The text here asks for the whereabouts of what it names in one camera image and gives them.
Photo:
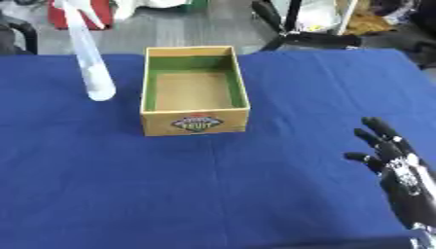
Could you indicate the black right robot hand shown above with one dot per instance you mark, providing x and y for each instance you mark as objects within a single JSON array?
[{"x": 406, "y": 191}]

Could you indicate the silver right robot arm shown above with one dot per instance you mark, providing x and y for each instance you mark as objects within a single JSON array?
[{"x": 427, "y": 236}]

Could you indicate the tan cardboard box green inside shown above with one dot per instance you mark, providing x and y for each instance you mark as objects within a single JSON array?
[{"x": 193, "y": 91}]

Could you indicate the black tripod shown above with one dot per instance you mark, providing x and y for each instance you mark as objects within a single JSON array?
[{"x": 301, "y": 30}]

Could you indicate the white plastic bag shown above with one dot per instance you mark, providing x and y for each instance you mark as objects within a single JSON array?
[{"x": 149, "y": 7}]

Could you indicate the red container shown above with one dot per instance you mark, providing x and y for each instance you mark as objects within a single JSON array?
[{"x": 76, "y": 13}]

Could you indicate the black chair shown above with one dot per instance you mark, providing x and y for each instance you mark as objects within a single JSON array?
[{"x": 17, "y": 34}]

